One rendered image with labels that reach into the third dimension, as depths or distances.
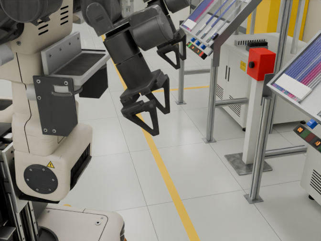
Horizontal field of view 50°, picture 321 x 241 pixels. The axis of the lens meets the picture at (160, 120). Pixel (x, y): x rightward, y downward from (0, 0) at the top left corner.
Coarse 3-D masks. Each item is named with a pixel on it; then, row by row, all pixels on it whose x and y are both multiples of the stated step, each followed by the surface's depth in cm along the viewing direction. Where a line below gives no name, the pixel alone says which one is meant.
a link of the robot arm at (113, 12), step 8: (80, 0) 61; (88, 0) 61; (96, 0) 61; (104, 0) 61; (112, 0) 61; (120, 0) 66; (112, 8) 61; (120, 8) 66; (112, 16) 62; (88, 24) 63
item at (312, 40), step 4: (320, 32) 162; (316, 36) 163; (312, 40) 163; (308, 44) 164; (304, 48) 164; (308, 48) 164; (300, 52) 165; (304, 52) 165; (296, 56) 165; (292, 60) 165; (288, 64) 166; (292, 64) 166; (284, 68) 166; (288, 68) 166; (280, 72) 167; (284, 72) 167; (276, 76) 168; (280, 76) 167; (272, 80) 168; (276, 80) 168; (272, 84) 168
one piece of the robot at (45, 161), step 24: (72, 0) 98; (24, 24) 77; (48, 24) 87; (72, 24) 102; (24, 48) 80; (0, 72) 90; (24, 72) 89; (24, 96) 93; (24, 120) 94; (24, 144) 95; (48, 144) 94; (72, 144) 102; (24, 168) 99; (48, 168) 97; (24, 192) 103; (48, 192) 101
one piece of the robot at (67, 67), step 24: (48, 48) 84; (72, 48) 97; (48, 72) 84; (72, 72) 87; (96, 72) 108; (48, 96) 85; (72, 96) 84; (96, 96) 111; (48, 120) 88; (72, 120) 87
